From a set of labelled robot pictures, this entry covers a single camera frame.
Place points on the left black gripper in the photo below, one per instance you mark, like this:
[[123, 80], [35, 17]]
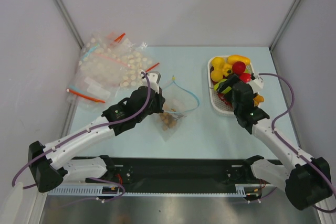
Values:
[[160, 100]]

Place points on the orange toy fruit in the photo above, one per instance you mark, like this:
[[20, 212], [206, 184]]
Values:
[[216, 76]]

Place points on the clear blue-zipper bag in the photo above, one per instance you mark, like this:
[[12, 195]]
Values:
[[179, 98]]

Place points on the yellow pear toy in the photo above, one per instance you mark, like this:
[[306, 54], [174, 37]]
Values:
[[218, 63]]

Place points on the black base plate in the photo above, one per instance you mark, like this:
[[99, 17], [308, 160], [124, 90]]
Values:
[[185, 172]]

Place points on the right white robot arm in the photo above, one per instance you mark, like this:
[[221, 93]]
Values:
[[305, 180]]

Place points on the orange ginger toy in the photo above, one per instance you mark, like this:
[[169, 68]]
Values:
[[258, 99]]

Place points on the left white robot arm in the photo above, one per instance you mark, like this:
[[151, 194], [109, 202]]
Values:
[[47, 161]]

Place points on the yellow mango toy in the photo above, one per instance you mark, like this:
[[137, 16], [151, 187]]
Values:
[[232, 59]]

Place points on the red strawberry toy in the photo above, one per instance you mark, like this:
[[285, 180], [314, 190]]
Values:
[[238, 67]]

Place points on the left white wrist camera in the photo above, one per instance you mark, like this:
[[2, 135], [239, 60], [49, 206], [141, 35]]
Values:
[[151, 79]]

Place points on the white perforated basket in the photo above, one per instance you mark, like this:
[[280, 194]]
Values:
[[219, 107]]

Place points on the pile of spare zip bags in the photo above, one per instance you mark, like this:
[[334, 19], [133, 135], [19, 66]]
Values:
[[106, 65]]

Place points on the green pear toy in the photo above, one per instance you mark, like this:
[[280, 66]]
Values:
[[218, 84]]

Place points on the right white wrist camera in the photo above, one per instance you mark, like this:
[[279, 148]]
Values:
[[256, 82]]

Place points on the brown longan bunch toy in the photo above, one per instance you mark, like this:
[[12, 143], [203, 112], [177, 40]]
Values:
[[170, 121]]

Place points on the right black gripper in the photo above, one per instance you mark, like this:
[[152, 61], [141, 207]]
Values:
[[227, 85]]

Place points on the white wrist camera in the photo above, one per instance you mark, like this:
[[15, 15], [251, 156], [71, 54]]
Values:
[[151, 79], [256, 82]]

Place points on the red chili toy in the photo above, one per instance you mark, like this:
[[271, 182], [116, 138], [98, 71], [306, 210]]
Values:
[[223, 99]]

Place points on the yellow bell pepper toy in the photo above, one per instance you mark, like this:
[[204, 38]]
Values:
[[227, 69]]

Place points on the grey slotted cable duct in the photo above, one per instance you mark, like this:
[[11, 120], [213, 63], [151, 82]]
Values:
[[144, 190]]

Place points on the red apple toy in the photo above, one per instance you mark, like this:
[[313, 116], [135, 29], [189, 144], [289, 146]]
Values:
[[245, 77]]

